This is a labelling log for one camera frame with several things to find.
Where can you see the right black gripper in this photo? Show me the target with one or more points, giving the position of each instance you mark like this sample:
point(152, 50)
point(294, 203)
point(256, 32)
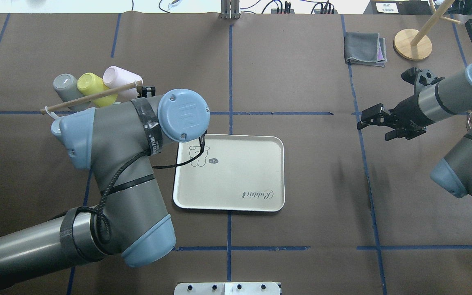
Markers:
point(409, 110)

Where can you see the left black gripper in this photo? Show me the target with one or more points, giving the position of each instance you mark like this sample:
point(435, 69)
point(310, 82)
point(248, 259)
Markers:
point(148, 89)

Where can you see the cream rectangular tray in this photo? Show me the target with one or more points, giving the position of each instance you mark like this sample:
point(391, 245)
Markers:
point(239, 173)

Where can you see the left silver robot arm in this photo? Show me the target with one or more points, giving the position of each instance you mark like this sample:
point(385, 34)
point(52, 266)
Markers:
point(131, 219)

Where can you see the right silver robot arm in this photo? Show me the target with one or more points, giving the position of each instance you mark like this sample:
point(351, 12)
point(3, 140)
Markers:
point(434, 99)

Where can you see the pink plastic cup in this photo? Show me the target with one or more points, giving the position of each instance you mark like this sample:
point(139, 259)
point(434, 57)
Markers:
point(115, 76)

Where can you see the yellow plastic cup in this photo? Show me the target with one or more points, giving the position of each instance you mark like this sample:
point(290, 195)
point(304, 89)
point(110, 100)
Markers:
point(89, 84)

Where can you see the grey plastic cup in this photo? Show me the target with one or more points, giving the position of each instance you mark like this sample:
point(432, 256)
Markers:
point(65, 86)

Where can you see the light blue plastic cup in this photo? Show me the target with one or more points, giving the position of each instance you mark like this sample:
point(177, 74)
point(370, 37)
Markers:
point(56, 131)

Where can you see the white cup drying rack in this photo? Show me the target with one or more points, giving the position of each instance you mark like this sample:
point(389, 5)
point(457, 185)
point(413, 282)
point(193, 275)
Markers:
point(50, 110)

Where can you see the folded grey cloth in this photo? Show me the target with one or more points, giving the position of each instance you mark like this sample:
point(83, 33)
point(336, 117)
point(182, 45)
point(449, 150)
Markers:
point(365, 48)

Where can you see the wooden mug tree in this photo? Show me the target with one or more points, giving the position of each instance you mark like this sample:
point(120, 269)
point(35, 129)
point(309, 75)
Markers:
point(414, 44)

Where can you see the black box with label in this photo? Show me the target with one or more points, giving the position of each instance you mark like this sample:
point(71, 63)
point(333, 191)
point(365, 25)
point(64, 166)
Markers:
point(401, 7)

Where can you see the aluminium frame post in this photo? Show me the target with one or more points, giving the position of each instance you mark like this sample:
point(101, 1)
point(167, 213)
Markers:
point(230, 9)

